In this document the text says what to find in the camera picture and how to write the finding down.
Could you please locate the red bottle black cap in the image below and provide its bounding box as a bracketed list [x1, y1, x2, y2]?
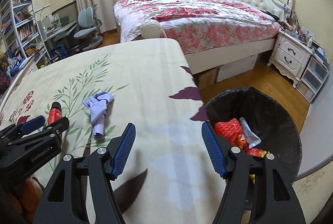
[47, 101, 62, 125]

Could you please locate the red plastic bag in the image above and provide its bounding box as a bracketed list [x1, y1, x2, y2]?
[247, 148, 267, 157]

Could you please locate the plastic drawer storage unit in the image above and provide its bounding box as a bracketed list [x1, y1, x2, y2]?
[296, 54, 329, 103]

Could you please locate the white nightstand with drawers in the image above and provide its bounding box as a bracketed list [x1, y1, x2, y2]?
[267, 30, 313, 89]

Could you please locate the grey study desk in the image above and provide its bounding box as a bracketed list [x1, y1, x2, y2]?
[37, 20, 78, 57]

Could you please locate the white bookshelf with books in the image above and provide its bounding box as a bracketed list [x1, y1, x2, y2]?
[1, 0, 50, 68]

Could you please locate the pink floral quilt bed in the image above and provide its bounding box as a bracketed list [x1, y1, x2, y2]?
[113, 0, 281, 54]

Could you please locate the floral cream bed sheet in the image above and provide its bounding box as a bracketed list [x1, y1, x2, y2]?
[1, 39, 226, 223]

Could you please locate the red foam fruit net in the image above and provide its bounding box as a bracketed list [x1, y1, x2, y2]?
[214, 119, 246, 146]

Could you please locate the black lined trash bin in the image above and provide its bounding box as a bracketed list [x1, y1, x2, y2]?
[205, 87, 302, 182]

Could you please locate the light blue desk chair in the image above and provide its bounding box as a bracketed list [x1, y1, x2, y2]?
[73, 4, 103, 53]

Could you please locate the white round bed post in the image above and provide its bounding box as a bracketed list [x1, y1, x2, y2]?
[140, 20, 165, 39]

